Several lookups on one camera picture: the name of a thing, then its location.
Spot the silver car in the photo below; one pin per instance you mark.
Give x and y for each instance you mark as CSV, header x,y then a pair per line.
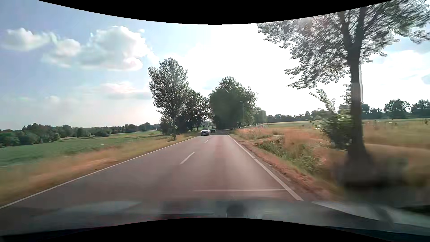
x,y
205,131

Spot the dark leafy tree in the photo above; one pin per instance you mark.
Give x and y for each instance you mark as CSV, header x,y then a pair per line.
x,y
195,111

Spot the broad leafy tree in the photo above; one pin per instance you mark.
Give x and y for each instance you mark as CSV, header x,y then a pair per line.
x,y
231,104

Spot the grey asphalt road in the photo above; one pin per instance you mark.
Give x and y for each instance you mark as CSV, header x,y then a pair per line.
x,y
218,168

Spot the tall slender tree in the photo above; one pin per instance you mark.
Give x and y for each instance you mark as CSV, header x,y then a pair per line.
x,y
169,87

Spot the car's own bonnet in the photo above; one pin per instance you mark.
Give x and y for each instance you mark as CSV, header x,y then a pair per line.
x,y
215,211

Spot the dry grass verge with ditch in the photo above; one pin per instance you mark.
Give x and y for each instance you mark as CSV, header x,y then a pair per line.
x,y
302,161

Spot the green bush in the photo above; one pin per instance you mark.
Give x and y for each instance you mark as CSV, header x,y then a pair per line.
x,y
332,124

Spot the large roadside tree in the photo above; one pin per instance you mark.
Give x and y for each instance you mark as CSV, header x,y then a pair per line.
x,y
356,100

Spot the green field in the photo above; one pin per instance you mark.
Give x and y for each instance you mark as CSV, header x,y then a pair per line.
x,y
50,149

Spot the distant line of trees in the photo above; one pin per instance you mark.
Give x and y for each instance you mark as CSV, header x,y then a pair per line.
x,y
43,132

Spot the distant row of trees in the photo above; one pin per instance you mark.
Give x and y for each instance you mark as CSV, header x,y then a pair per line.
x,y
386,110

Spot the dry grass field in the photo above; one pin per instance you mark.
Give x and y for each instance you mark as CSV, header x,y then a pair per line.
x,y
396,131

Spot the lamp post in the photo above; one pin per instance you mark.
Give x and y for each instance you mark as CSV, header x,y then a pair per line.
x,y
243,114

